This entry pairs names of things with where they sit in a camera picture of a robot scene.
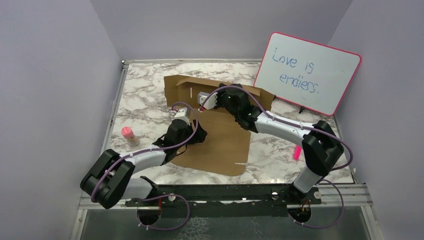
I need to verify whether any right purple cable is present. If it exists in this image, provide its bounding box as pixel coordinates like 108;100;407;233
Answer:
198;84;354;230

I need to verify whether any pink capped small bottle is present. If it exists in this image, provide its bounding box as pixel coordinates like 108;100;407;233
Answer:
121;126;140;147

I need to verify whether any pink framed whiteboard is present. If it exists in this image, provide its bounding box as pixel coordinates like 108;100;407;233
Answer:
253;32;362;116

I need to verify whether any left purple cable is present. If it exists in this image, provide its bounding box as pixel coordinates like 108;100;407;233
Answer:
90;101;191;231

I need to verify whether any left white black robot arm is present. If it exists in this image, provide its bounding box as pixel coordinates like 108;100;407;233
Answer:
80;119;208;209

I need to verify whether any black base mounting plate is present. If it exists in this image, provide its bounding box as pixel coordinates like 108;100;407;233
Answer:
110;183;322;224

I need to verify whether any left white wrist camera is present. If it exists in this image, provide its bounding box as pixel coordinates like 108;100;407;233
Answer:
172;107;191;126

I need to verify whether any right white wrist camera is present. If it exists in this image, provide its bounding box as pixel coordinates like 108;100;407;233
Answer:
197;92;218;112

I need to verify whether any purple cable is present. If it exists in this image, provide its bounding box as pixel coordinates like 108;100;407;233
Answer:
90;101;191;231
198;84;354;230

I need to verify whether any pink marker pen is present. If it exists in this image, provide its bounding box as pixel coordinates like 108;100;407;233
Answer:
293;145;302;161

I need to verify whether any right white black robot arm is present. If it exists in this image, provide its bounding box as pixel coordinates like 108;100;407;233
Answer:
211;84;344;204

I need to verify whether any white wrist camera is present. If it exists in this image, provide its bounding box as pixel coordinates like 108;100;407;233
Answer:
172;107;191;126
197;92;218;112

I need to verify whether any brown cardboard box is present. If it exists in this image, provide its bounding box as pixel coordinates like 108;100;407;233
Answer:
163;74;276;177

